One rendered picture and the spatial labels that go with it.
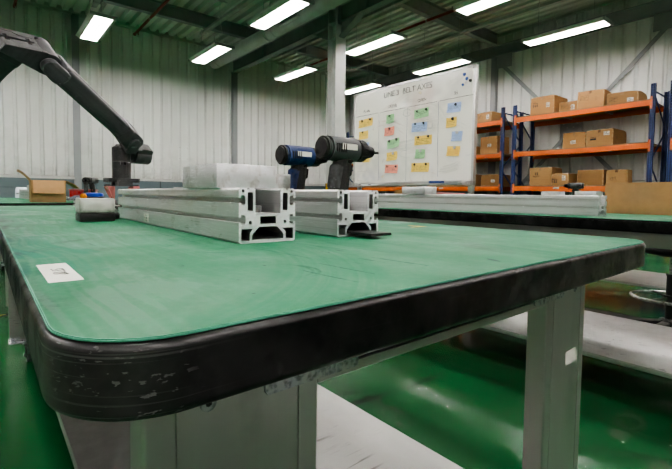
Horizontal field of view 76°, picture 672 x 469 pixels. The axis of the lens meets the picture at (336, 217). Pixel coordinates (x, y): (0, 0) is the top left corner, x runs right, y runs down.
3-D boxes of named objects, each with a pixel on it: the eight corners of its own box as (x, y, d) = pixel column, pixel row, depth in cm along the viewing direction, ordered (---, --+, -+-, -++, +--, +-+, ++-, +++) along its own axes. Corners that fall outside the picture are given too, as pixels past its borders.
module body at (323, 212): (182, 216, 138) (182, 190, 138) (212, 215, 145) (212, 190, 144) (337, 237, 76) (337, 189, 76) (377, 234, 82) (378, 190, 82)
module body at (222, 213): (118, 217, 127) (117, 189, 126) (153, 216, 133) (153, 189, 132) (238, 244, 64) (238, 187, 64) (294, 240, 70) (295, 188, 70)
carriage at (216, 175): (182, 202, 82) (182, 166, 81) (236, 202, 88) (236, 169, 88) (216, 204, 69) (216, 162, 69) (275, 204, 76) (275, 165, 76)
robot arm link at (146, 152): (120, 123, 140) (133, 140, 137) (152, 128, 150) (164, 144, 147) (106, 151, 145) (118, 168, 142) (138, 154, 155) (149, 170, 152)
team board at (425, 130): (337, 273, 464) (340, 91, 454) (370, 268, 496) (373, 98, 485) (455, 301, 348) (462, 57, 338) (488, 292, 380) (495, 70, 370)
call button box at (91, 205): (75, 220, 113) (74, 196, 113) (115, 219, 119) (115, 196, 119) (80, 222, 107) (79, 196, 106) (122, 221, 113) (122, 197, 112)
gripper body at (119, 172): (140, 184, 145) (140, 162, 144) (106, 183, 138) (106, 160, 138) (135, 184, 150) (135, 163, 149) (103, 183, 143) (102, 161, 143)
